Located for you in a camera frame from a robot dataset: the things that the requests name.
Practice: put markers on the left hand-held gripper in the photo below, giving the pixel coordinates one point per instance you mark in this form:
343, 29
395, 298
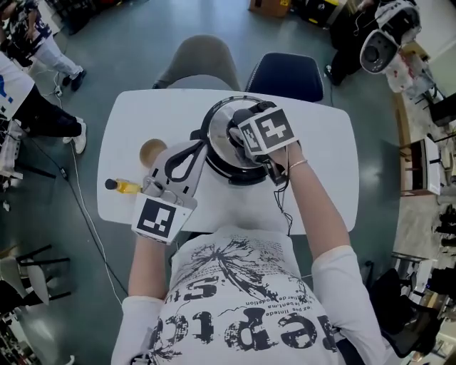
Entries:
156, 217

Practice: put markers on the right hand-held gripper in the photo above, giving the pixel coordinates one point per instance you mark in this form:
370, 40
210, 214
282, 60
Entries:
274, 130

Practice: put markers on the person's right forearm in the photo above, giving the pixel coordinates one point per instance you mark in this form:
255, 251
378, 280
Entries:
313, 206

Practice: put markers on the person's left forearm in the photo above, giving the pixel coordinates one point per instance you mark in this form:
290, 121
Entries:
149, 267

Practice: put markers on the black and yellow tool case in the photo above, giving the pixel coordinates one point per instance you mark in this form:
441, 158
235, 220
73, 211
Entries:
320, 10

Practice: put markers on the brown wooden bowl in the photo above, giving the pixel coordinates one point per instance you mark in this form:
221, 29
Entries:
149, 151

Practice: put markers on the yellow oil bottle black cap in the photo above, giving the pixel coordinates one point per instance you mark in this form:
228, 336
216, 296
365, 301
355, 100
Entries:
126, 187

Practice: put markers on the dark blue chair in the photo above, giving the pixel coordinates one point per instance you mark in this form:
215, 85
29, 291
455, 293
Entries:
285, 76

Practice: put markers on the taupe chair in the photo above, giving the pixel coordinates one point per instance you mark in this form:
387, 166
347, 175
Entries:
199, 57

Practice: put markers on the cardboard box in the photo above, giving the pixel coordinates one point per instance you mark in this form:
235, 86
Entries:
267, 8

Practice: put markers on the white shirt with black print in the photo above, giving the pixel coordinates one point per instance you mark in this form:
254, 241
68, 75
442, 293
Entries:
231, 285

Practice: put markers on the white round appliance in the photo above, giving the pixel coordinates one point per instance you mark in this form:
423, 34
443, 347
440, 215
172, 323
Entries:
377, 53

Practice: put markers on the white plastic bag red print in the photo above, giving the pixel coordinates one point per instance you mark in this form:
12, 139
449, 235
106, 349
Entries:
402, 76

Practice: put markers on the brown and white cabinet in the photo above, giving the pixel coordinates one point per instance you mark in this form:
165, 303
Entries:
432, 167

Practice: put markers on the black office chair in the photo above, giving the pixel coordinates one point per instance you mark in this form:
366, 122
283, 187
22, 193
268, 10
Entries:
402, 321

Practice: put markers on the white stool with black frame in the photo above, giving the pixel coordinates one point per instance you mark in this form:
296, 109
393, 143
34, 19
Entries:
33, 278

